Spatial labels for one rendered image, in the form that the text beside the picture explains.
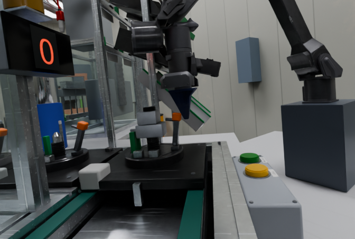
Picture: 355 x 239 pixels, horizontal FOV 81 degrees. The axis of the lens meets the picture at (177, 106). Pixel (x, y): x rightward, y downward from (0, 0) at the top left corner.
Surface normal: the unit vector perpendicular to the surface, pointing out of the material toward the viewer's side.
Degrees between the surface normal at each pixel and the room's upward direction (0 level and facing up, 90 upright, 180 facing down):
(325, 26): 90
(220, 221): 0
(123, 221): 0
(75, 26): 90
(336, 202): 0
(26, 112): 90
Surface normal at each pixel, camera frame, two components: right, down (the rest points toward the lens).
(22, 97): 0.98, -0.08
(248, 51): -0.82, 0.11
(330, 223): -0.10, -0.99
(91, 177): -0.15, 0.08
